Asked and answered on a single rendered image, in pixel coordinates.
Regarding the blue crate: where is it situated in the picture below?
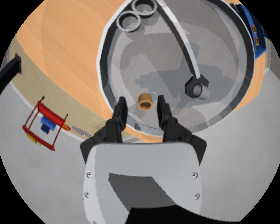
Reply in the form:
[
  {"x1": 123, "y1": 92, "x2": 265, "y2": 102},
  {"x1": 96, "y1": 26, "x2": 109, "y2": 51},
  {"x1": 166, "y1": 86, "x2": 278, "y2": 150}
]
[{"x1": 229, "y1": 3, "x2": 267, "y2": 59}]

